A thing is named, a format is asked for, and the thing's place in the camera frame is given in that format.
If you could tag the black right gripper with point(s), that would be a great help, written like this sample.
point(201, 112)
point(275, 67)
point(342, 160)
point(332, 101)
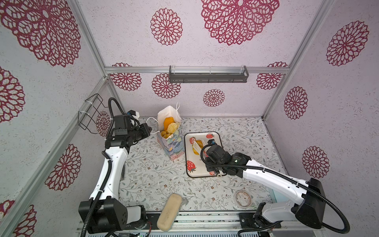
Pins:
point(208, 168)

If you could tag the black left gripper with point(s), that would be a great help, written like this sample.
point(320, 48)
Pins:
point(143, 128)

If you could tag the white metal serving tongs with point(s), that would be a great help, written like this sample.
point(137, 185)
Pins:
point(197, 145)

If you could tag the floral paper gift bag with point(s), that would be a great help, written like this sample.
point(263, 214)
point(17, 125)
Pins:
point(174, 145)

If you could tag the round orange bun bottom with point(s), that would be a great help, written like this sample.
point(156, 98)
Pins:
point(173, 127)

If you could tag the long twisted orange bread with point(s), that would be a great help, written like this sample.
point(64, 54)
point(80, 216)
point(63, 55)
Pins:
point(167, 122)

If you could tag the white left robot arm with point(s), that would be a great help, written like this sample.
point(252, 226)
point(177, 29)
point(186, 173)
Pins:
point(103, 212)

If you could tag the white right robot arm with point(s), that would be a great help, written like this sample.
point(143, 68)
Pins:
point(301, 205)

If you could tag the round tape roll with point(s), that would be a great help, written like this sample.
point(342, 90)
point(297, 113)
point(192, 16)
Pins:
point(243, 199)

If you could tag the mint green box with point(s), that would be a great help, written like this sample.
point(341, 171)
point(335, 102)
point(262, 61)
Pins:
point(277, 196)

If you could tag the beige long baguette loaf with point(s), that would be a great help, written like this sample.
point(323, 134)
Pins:
point(169, 212)

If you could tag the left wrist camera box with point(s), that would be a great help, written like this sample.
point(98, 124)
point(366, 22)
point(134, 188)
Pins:
point(123, 124)

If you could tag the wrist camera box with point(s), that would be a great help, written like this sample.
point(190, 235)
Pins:
point(217, 152)
point(123, 124)

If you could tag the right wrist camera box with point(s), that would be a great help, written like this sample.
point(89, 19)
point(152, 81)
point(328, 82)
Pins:
point(217, 152)

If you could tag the black wire wall basket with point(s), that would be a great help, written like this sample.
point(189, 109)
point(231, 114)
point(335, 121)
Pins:
point(95, 119)

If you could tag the black wall shelf rack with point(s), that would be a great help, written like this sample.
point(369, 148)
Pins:
point(209, 77)

